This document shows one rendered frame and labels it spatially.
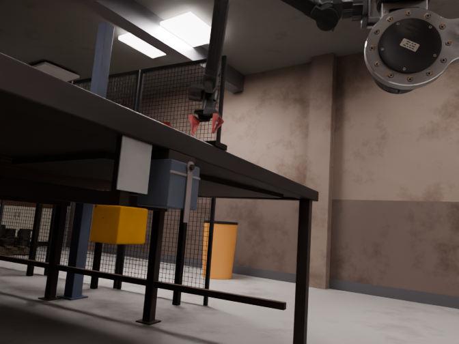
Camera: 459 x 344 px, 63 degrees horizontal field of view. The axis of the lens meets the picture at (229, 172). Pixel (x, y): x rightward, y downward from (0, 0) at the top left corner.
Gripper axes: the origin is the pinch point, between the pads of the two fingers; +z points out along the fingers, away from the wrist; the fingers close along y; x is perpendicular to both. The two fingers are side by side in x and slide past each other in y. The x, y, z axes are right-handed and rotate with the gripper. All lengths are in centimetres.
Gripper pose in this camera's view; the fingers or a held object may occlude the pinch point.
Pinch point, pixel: (203, 132)
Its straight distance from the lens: 159.5
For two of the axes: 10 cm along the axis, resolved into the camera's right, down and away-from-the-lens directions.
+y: 8.9, 0.3, -4.6
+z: -2.0, 9.3, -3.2
